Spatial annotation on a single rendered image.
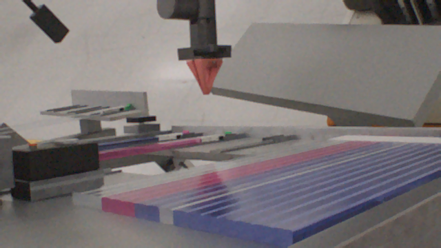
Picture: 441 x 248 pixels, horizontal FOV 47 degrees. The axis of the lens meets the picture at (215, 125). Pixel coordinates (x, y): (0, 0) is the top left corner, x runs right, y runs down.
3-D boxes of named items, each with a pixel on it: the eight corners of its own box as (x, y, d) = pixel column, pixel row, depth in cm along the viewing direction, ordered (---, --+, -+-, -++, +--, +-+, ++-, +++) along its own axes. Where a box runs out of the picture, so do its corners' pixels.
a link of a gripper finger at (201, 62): (203, 95, 103) (200, 48, 102) (178, 96, 108) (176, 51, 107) (225, 94, 108) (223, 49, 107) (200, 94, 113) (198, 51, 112)
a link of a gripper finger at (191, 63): (212, 95, 101) (209, 47, 100) (187, 96, 106) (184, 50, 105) (234, 93, 106) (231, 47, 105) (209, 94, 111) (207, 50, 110)
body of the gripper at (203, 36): (211, 54, 100) (209, 16, 100) (176, 57, 107) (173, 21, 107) (233, 54, 105) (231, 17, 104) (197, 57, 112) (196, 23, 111)
